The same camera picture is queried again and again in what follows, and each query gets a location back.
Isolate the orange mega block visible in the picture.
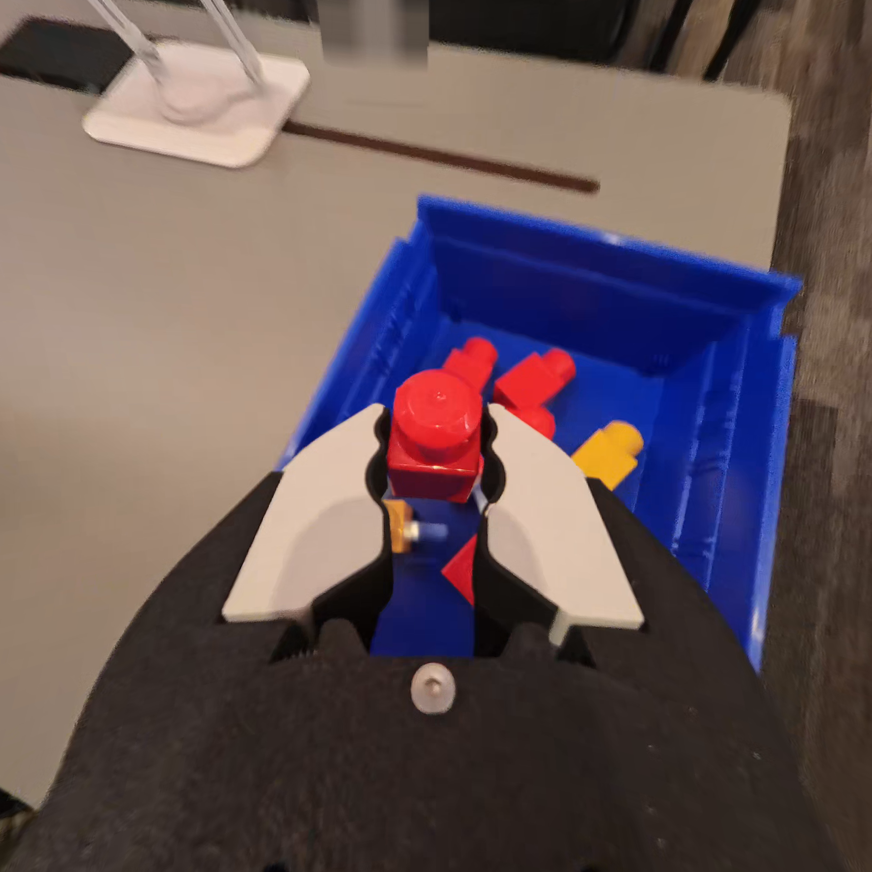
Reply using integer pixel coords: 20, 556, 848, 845
571, 421, 645, 493
381, 497, 418, 555

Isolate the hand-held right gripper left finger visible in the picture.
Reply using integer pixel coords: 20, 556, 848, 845
222, 402, 396, 648

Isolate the black cable flap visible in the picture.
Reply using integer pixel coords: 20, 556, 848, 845
0, 17, 135, 94

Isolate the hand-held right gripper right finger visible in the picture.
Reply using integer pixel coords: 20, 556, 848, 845
475, 405, 645, 648

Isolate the blue plastic bin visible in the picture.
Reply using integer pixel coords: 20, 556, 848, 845
276, 194, 803, 672

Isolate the white document holder stand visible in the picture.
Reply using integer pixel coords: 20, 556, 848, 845
82, 0, 312, 170

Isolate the black office chair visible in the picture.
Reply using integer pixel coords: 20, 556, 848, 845
429, 0, 682, 72

